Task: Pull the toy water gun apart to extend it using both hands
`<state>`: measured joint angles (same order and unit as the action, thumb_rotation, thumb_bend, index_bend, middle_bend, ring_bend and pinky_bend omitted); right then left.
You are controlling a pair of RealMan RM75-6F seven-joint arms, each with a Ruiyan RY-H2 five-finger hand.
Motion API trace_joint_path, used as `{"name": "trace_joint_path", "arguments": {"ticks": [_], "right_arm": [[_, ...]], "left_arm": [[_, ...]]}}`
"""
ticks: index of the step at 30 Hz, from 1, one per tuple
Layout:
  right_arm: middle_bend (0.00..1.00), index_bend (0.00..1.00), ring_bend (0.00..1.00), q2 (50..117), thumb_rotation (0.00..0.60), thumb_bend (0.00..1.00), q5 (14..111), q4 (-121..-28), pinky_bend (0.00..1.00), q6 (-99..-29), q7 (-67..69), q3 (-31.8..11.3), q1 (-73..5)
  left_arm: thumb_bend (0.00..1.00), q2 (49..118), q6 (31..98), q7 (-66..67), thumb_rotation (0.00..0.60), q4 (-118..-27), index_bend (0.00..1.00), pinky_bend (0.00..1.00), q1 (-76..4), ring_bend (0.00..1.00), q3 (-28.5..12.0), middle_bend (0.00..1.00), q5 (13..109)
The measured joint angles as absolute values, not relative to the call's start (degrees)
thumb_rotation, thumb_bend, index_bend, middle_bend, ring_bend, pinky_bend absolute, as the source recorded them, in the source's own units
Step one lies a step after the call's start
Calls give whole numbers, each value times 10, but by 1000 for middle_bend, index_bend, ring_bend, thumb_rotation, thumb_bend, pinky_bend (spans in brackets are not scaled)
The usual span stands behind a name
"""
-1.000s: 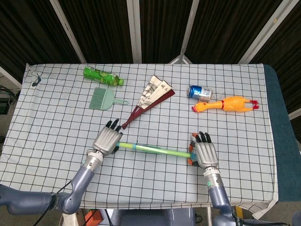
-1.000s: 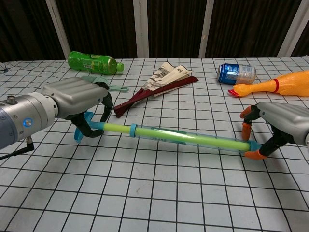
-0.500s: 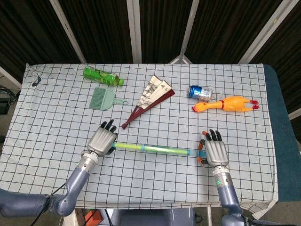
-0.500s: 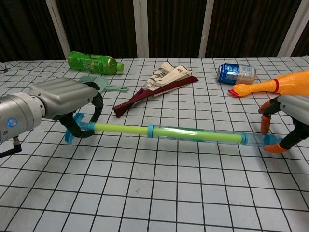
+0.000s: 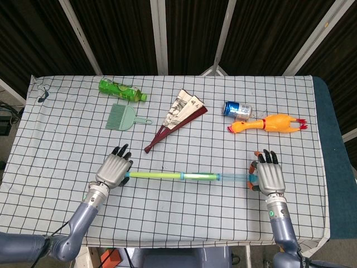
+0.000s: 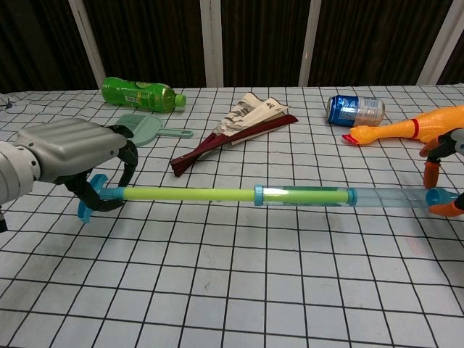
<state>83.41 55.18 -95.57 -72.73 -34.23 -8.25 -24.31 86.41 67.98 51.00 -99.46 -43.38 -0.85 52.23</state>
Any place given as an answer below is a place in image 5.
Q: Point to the black electronics box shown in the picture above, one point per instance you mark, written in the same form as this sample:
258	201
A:
5	123

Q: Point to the yellow rubber chicken toy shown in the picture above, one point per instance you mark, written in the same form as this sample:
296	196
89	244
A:
276	123

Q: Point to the white black-grid tablecloth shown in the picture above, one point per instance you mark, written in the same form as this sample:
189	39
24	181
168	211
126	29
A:
178	217

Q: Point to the paper folding fan, maroon ribs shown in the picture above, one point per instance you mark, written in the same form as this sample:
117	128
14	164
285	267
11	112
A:
181	109

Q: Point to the green and blue plastic tube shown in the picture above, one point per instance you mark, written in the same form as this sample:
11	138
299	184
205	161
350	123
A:
156	175

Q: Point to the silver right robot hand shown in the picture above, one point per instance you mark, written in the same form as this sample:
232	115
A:
270	178

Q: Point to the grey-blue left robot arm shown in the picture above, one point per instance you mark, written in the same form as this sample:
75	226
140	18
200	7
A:
81	217

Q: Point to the green plastic drink bottle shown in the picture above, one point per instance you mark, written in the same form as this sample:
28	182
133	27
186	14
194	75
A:
121	90

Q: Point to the orange box under table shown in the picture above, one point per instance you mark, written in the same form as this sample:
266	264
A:
110	258

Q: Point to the dark teal padded table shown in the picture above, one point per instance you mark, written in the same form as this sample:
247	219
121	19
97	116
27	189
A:
337	167

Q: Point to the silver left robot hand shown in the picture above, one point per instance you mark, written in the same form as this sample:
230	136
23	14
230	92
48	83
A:
113	171

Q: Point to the white screen frame post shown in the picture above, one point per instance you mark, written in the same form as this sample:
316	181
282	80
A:
159	36
223	36
312	39
81	36

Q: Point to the blue and silver drink can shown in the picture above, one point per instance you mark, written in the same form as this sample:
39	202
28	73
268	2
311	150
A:
237	109

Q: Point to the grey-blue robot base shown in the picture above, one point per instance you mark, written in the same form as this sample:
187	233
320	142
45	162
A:
184	258

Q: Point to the green plastic comb brush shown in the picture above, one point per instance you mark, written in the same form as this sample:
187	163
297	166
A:
122	118

